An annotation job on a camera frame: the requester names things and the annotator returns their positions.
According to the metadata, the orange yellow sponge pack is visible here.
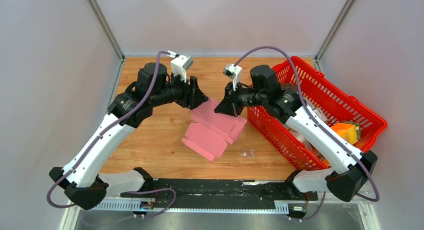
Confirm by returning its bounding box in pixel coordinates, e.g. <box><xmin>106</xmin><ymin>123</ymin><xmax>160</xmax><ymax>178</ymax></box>
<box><xmin>330</xmin><ymin>121</ymin><xmax>361</xmax><ymax>145</ymax></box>

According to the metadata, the orange snack packet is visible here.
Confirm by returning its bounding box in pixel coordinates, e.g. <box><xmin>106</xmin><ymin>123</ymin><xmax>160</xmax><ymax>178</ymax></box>
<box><xmin>311</xmin><ymin>147</ymin><xmax>332</xmax><ymax>168</ymax></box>

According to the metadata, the red plastic basket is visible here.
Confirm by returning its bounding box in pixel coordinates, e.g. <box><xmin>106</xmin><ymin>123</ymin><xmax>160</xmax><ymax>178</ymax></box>
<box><xmin>247</xmin><ymin>56</ymin><xmax>388</xmax><ymax>170</ymax></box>

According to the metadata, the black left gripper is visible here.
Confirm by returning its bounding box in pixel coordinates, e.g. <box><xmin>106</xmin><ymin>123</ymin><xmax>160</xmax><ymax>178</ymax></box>
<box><xmin>150</xmin><ymin>69</ymin><xmax>210</xmax><ymax>110</ymax></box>

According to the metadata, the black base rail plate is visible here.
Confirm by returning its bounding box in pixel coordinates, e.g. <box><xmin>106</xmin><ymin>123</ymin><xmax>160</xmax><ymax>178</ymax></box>
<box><xmin>120</xmin><ymin>178</ymin><xmax>318</xmax><ymax>210</ymax></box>

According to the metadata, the pink white small box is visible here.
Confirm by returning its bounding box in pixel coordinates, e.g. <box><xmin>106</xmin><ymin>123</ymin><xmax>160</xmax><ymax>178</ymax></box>
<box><xmin>313</xmin><ymin>108</ymin><xmax>328</xmax><ymax>124</ymax></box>

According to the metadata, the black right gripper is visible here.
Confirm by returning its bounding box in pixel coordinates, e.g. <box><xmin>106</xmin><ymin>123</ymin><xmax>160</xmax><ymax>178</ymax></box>
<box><xmin>214</xmin><ymin>80</ymin><xmax>267</xmax><ymax>117</ymax></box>

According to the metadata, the small clear plastic bag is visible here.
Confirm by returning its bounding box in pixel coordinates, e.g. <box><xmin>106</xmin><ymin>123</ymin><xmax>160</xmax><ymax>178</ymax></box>
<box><xmin>240</xmin><ymin>149</ymin><xmax>256</xmax><ymax>158</ymax></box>

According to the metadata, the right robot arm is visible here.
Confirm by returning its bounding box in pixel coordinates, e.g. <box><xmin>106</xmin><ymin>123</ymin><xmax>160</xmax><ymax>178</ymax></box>
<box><xmin>214</xmin><ymin>64</ymin><xmax>378</xmax><ymax>202</ymax></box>

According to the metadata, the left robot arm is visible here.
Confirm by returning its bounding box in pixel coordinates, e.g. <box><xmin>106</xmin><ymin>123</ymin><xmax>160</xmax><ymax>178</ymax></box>
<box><xmin>49</xmin><ymin>62</ymin><xmax>208</xmax><ymax>210</ymax></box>

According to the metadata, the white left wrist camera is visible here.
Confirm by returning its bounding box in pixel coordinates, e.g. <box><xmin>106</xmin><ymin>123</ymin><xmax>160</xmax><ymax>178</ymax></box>
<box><xmin>167</xmin><ymin>51</ymin><xmax>194</xmax><ymax>83</ymax></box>

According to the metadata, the pink paper box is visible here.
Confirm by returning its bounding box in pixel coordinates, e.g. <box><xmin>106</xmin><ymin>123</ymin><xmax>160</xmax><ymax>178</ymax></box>
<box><xmin>182</xmin><ymin>98</ymin><xmax>247</xmax><ymax>162</ymax></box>

